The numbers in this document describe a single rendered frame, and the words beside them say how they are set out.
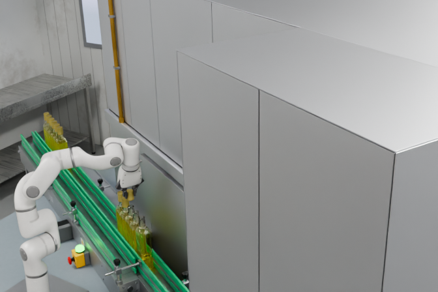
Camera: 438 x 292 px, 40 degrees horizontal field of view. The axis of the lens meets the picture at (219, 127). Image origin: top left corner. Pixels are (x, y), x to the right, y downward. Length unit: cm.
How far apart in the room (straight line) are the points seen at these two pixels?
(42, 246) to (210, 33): 120
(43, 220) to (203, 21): 113
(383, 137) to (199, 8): 127
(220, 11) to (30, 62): 454
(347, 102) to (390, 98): 8
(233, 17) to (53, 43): 452
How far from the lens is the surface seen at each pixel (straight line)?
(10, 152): 594
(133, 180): 266
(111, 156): 248
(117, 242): 289
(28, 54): 634
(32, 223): 263
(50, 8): 623
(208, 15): 205
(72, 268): 311
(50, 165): 247
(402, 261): 102
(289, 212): 116
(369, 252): 101
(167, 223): 273
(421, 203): 99
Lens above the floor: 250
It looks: 22 degrees down
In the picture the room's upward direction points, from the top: 2 degrees counter-clockwise
